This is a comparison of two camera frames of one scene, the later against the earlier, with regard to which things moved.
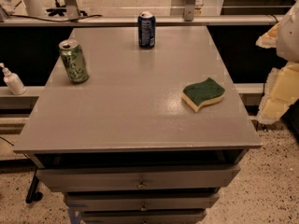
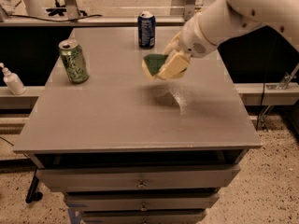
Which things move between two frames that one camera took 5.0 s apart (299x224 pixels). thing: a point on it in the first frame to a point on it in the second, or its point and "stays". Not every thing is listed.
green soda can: (74, 60) stays
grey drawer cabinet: (123, 146) stays
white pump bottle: (13, 81) stays
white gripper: (290, 36) to (192, 42)
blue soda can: (147, 30) stays
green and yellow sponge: (201, 93) to (151, 63)
